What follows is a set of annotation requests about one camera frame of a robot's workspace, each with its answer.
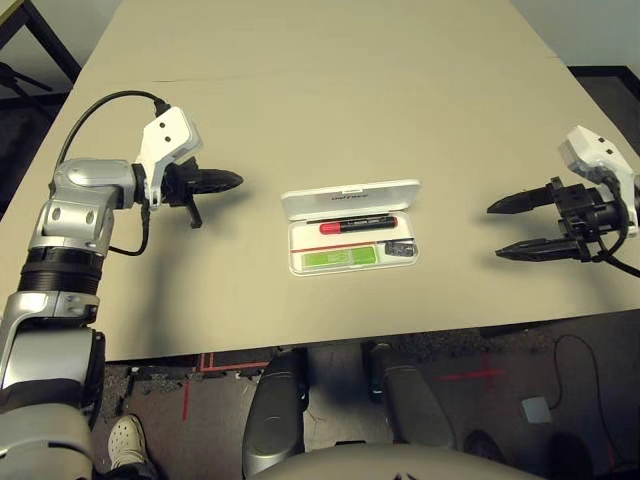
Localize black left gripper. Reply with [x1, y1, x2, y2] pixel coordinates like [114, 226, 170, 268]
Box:
[162, 158, 245, 230]

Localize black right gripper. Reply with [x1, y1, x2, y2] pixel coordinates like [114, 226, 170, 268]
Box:
[485, 175, 632, 264]

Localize small silver black clip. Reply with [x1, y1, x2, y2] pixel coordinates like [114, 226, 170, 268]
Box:
[383, 239, 418, 259]

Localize green and white eraser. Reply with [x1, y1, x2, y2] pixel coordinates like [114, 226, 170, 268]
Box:
[299, 246, 379, 271]

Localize white plastic pencil case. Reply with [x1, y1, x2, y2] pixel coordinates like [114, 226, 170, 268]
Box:
[279, 178, 422, 276]

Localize red and black marker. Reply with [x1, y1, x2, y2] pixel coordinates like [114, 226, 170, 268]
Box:
[319, 215, 399, 236]

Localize grey square floor pedal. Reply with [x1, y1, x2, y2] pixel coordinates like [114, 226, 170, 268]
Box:
[520, 397, 554, 425]

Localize grey robot right leg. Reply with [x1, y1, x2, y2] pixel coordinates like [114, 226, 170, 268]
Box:
[369, 342, 459, 451]

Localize grey robot leg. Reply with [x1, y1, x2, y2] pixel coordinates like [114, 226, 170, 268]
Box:
[242, 349, 309, 476]
[369, 342, 459, 451]

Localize black tripod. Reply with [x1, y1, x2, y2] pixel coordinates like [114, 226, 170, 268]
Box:
[0, 62, 54, 109]

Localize grey robot left leg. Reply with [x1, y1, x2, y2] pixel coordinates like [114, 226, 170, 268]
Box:
[242, 349, 309, 476]

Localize white bystander shoe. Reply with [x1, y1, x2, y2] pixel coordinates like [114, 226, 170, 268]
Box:
[108, 413, 149, 471]

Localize grey robot torso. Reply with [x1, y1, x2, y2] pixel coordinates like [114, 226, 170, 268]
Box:
[249, 442, 544, 480]

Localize dark bystander trouser leg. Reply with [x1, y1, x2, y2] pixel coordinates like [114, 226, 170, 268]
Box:
[94, 459, 164, 480]

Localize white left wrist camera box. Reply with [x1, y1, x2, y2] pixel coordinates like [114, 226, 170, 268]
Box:
[132, 105, 205, 207]

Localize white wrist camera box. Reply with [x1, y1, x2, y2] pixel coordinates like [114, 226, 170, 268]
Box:
[557, 125, 640, 236]
[132, 105, 205, 207]

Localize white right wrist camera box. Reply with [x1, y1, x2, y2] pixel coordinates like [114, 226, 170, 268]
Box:
[557, 125, 640, 236]

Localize thin black floor cable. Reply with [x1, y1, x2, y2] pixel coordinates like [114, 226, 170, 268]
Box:
[549, 333, 619, 480]

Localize beige side table black frame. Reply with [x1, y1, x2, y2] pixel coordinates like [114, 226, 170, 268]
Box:
[0, 0, 81, 109]

